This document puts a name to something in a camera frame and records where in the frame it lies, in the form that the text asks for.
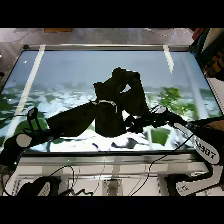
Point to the dark trousers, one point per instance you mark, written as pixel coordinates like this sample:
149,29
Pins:
110,116

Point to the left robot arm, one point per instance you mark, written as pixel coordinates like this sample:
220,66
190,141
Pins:
10,150

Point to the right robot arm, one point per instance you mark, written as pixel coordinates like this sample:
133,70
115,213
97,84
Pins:
203,146

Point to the heap of clothes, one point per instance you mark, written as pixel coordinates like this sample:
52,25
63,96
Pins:
213,63

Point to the brown garment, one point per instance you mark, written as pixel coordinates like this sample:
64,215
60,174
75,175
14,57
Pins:
216,125

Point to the silver frame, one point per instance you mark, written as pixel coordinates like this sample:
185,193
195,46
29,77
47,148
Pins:
110,159

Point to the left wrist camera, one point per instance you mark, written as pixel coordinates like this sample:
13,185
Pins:
32,113

